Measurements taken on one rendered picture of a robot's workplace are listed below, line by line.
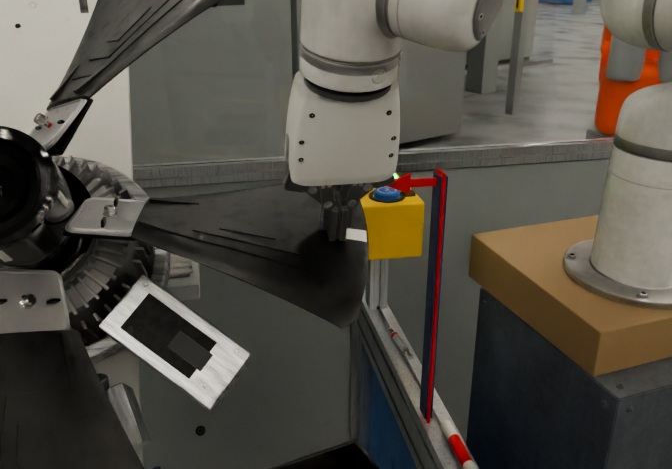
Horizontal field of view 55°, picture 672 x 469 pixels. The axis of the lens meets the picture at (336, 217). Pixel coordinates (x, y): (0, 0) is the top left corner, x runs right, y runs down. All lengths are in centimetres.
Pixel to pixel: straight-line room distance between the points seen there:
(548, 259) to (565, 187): 69
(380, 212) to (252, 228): 35
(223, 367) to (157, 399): 96
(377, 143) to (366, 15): 13
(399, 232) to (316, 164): 42
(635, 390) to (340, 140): 49
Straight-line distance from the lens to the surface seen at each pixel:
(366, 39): 51
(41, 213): 63
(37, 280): 69
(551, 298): 91
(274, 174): 142
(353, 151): 58
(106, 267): 78
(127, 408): 79
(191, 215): 67
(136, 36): 73
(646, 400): 89
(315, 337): 162
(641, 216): 91
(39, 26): 107
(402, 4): 47
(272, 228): 65
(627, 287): 94
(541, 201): 165
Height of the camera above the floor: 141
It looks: 22 degrees down
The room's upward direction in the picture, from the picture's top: straight up
